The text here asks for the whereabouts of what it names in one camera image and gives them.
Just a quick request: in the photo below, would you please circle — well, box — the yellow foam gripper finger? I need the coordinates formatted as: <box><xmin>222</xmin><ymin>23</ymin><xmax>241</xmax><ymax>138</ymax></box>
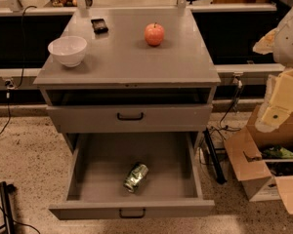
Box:
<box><xmin>255</xmin><ymin>68</ymin><xmax>293</xmax><ymax>133</ymax></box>
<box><xmin>253</xmin><ymin>28</ymin><xmax>276</xmax><ymax>55</ymax></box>

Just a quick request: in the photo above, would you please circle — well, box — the crushed green soda can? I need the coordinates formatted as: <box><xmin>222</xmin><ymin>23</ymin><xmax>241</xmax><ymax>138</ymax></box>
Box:
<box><xmin>123</xmin><ymin>162</ymin><xmax>148</xmax><ymax>193</ymax></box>

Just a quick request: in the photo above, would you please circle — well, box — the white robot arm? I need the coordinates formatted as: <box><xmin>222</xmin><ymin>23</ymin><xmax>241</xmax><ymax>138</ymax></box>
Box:
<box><xmin>253</xmin><ymin>7</ymin><xmax>293</xmax><ymax>133</ymax></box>

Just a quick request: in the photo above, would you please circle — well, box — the closed grey upper drawer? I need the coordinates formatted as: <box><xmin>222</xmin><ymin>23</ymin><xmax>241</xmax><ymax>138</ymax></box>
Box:
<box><xmin>47</xmin><ymin>104</ymin><xmax>212</xmax><ymax>134</ymax></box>

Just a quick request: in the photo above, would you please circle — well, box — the grey drawer cabinet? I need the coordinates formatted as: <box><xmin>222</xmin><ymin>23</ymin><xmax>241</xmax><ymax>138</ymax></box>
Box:
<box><xmin>35</xmin><ymin>8</ymin><xmax>220</xmax><ymax>149</ymax></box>

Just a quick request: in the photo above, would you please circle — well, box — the open grey middle drawer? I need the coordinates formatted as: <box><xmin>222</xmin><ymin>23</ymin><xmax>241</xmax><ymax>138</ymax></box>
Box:
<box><xmin>50</xmin><ymin>133</ymin><xmax>214</xmax><ymax>220</ymax></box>

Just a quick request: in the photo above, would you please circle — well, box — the green bag in box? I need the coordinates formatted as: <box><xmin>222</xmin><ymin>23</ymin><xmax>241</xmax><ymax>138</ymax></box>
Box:
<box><xmin>262</xmin><ymin>145</ymin><xmax>293</xmax><ymax>159</ymax></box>

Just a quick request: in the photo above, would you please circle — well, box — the brown cardboard box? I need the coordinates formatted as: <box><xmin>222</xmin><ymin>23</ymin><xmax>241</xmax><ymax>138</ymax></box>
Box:
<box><xmin>224</xmin><ymin>106</ymin><xmax>293</xmax><ymax>215</ymax></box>

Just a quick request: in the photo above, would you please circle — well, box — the black bar beside cabinet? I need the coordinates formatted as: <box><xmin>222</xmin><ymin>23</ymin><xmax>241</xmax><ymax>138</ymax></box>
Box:
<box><xmin>203</xmin><ymin>129</ymin><xmax>227</xmax><ymax>184</ymax></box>

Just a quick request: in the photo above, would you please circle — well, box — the red apple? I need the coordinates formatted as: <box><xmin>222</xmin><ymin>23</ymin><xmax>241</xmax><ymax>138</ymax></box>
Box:
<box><xmin>145</xmin><ymin>22</ymin><xmax>165</xmax><ymax>46</ymax></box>

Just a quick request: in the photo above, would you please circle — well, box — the small black box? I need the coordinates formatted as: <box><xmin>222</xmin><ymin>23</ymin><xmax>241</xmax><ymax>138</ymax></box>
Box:
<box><xmin>91</xmin><ymin>19</ymin><xmax>108</xmax><ymax>34</ymax></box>

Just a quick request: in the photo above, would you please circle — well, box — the white bowl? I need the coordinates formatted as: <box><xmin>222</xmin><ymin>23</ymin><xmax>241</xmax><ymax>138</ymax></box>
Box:
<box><xmin>48</xmin><ymin>36</ymin><xmax>88</xmax><ymax>67</ymax></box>

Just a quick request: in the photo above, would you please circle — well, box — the black stand on floor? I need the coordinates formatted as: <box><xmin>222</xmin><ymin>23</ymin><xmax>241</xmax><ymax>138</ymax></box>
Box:
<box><xmin>0</xmin><ymin>181</ymin><xmax>16</xmax><ymax>234</ymax></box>

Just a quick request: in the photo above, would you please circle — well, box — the black cable at left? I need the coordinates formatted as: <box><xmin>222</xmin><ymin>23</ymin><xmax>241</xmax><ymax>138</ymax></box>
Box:
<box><xmin>0</xmin><ymin>5</ymin><xmax>39</xmax><ymax>146</ymax></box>

